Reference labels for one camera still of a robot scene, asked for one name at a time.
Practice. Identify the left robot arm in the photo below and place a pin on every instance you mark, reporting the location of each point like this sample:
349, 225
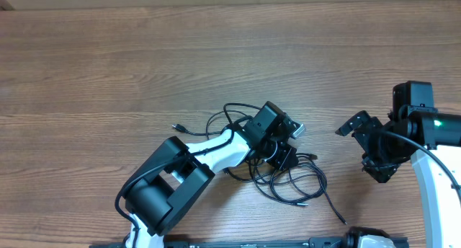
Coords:
163, 189

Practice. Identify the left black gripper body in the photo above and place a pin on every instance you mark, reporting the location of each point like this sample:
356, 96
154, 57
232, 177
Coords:
281, 155

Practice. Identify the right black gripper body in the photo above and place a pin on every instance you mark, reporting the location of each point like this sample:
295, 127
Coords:
384, 155

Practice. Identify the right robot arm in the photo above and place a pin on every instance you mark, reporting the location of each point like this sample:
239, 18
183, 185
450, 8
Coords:
417, 133

